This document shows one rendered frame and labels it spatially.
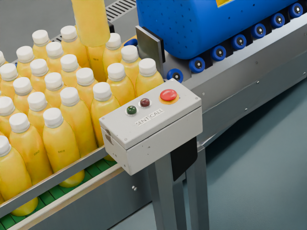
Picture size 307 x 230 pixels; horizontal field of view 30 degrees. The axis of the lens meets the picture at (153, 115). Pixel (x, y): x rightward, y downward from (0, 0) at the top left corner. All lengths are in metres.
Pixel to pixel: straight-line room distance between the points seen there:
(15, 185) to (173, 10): 0.59
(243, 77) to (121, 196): 0.51
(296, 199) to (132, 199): 1.14
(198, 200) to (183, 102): 0.76
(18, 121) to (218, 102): 0.62
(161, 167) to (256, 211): 1.14
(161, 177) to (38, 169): 0.28
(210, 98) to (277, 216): 0.92
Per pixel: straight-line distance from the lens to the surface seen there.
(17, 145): 1.27
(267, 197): 2.46
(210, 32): 1.45
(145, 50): 1.56
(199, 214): 1.99
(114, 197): 1.41
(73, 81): 1.38
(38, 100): 1.28
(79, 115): 1.29
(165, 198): 1.39
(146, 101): 1.21
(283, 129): 2.74
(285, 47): 1.75
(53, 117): 1.23
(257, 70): 1.68
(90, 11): 1.27
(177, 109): 1.20
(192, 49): 1.49
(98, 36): 1.31
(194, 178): 1.84
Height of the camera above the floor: 1.90
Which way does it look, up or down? 42 degrees down
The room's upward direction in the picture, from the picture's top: 8 degrees counter-clockwise
